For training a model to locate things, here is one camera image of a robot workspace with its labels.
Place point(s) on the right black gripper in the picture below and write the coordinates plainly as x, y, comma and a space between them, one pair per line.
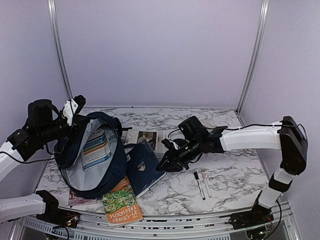
173, 164

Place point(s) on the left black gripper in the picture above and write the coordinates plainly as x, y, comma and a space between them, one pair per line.
78, 121

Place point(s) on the dark blue hardcover notebook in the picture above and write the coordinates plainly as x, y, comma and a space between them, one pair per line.
141, 167

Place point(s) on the penguin young readers book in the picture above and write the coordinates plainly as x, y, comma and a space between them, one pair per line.
96, 150

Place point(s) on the navy blue student backpack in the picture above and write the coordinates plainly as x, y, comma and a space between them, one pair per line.
102, 178

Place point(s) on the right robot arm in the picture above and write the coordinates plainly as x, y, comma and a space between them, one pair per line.
284, 135

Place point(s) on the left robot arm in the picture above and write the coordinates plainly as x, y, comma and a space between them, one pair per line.
44, 124

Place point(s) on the white afternoon tea book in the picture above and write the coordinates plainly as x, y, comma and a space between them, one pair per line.
154, 138

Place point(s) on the blue cap marker pen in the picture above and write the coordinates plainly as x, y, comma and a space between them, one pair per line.
199, 185

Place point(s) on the pink cap marker pen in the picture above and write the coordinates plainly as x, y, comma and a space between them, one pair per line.
206, 185

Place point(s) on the grey swirl ceramic plate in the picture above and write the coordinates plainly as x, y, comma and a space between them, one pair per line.
208, 124

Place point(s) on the orange treehouse book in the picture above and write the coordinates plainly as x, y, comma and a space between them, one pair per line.
120, 205

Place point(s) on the pink illustrated thin book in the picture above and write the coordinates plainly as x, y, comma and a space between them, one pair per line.
75, 200

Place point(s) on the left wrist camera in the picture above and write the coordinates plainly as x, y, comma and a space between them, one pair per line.
72, 107

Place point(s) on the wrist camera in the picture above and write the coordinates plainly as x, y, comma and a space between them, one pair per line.
174, 144
72, 107

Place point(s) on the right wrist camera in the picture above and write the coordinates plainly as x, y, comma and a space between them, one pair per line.
174, 144

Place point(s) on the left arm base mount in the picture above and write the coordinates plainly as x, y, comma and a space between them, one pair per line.
55, 215

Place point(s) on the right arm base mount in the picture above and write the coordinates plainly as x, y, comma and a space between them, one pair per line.
256, 216

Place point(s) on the front aluminium rail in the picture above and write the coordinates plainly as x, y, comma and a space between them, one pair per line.
215, 226

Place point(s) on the left aluminium frame post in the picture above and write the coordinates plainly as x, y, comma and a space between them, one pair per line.
58, 47

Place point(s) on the aluminium frame post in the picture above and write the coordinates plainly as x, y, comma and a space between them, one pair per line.
257, 46
58, 47

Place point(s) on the right aluminium frame post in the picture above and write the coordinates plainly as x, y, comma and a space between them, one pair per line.
257, 46

